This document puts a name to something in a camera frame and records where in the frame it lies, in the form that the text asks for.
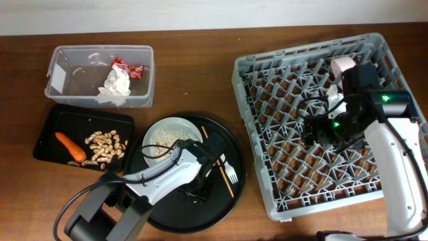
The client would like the grey dishwasher rack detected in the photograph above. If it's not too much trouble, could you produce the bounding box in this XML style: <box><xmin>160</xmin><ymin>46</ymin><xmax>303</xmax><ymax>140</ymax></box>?
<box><xmin>231</xmin><ymin>33</ymin><xmax>407</xmax><ymax>222</ymax></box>

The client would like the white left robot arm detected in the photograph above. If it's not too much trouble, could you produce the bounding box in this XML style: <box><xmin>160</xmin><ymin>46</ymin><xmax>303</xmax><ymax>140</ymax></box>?
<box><xmin>64</xmin><ymin>134</ymin><xmax>226</xmax><ymax>240</ymax></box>

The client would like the round black serving tray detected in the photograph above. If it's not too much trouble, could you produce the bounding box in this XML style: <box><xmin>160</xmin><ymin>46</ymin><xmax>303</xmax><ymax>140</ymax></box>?
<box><xmin>124</xmin><ymin>112</ymin><xmax>247</xmax><ymax>234</ymax></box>

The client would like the red snack wrapper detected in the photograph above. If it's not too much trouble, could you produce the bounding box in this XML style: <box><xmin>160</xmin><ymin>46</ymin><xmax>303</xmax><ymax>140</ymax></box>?
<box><xmin>110</xmin><ymin>58</ymin><xmax>144</xmax><ymax>79</ymax></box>

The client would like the white plastic fork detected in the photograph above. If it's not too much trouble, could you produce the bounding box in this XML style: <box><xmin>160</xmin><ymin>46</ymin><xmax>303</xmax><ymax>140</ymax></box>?
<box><xmin>220</xmin><ymin>154</ymin><xmax>239</xmax><ymax>184</ymax></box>

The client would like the wooden chopstick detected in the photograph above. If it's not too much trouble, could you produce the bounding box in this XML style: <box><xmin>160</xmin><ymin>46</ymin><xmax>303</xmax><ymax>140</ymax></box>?
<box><xmin>201</xmin><ymin>126</ymin><xmax>235</xmax><ymax>198</ymax></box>

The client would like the black rectangular tray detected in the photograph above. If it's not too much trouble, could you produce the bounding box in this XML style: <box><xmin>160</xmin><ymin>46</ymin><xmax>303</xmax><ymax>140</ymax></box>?
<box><xmin>33</xmin><ymin>104</ymin><xmax>134</xmax><ymax>173</ymax></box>

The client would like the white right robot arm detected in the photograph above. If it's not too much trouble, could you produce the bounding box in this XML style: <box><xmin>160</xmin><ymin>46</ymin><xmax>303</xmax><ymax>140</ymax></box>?
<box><xmin>302</xmin><ymin>60</ymin><xmax>427</xmax><ymax>240</ymax></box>

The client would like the grey plate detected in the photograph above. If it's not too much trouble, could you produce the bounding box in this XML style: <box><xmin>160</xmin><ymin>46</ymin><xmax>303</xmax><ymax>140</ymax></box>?
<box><xmin>142</xmin><ymin>117</ymin><xmax>203</xmax><ymax>167</ymax></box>

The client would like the pile of white rice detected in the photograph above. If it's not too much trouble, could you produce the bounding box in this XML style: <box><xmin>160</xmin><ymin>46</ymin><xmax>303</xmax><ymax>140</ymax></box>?
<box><xmin>150</xmin><ymin>129</ymin><xmax>191</xmax><ymax>156</ymax></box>

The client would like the orange carrot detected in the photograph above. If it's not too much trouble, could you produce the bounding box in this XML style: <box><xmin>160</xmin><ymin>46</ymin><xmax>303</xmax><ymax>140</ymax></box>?
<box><xmin>55</xmin><ymin>132</ymin><xmax>87</xmax><ymax>163</ymax></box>

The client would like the white tissue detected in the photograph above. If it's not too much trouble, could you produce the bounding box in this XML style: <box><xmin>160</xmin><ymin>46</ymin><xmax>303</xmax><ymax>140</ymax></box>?
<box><xmin>96</xmin><ymin>64</ymin><xmax>130</xmax><ymax>106</ymax></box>

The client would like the pink bowl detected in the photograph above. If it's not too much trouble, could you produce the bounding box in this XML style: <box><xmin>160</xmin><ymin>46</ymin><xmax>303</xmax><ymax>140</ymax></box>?
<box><xmin>330</xmin><ymin>57</ymin><xmax>356</xmax><ymax>88</ymax></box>

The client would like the clear plastic waste bin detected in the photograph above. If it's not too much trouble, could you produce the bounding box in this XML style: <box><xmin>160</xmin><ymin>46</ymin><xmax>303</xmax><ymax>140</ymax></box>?
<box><xmin>45</xmin><ymin>45</ymin><xmax>155</xmax><ymax>108</ymax></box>

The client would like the white label on bin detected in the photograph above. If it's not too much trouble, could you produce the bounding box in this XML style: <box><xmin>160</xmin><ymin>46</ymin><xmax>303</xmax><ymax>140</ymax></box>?
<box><xmin>51</xmin><ymin>64</ymin><xmax>66</xmax><ymax>94</ymax></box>

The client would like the peanut shells pile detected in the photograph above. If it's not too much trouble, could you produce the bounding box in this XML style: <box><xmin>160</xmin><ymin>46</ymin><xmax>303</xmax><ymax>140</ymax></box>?
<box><xmin>66</xmin><ymin>130</ymin><xmax>128</xmax><ymax>171</ymax></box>

